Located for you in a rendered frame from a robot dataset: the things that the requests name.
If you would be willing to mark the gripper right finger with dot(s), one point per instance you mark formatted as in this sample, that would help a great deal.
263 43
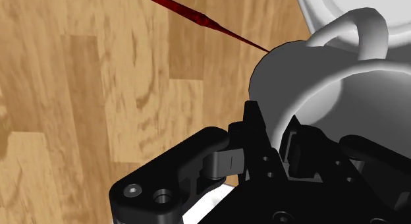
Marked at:
369 159

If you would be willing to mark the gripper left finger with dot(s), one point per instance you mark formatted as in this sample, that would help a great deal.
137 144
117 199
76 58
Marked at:
179 165

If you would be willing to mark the white mug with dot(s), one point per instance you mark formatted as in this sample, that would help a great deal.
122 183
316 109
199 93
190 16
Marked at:
305 78

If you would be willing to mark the dark red tapered stick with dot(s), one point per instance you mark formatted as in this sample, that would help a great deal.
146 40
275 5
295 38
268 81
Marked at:
202 18

